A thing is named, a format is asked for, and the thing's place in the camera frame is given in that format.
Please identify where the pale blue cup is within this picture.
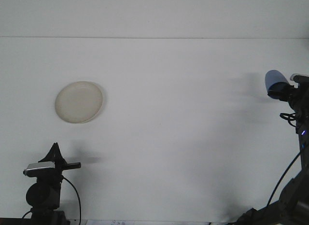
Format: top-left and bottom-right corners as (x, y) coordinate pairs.
(265, 70), (290, 99)

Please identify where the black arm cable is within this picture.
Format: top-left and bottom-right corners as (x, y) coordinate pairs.
(265, 112), (305, 211)
(61, 176), (82, 222)

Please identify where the pale round plate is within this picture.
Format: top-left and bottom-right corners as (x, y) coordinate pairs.
(54, 81), (105, 125)

